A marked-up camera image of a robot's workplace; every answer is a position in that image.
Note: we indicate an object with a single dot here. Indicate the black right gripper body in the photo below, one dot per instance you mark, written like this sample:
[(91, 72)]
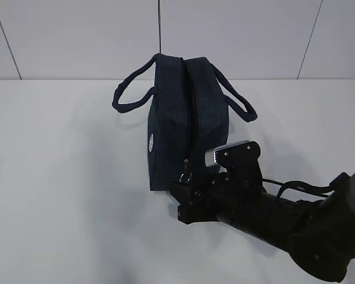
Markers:
[(220, 198)]

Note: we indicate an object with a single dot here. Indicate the dark navy lunch bag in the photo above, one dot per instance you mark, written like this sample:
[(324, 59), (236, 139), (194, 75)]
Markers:
[(190, 100)]

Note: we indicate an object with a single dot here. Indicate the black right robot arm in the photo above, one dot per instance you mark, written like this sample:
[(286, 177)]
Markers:
[(318, 235)]

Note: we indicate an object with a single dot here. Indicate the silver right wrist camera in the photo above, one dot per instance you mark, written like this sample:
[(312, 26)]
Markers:
[(240, 157)]

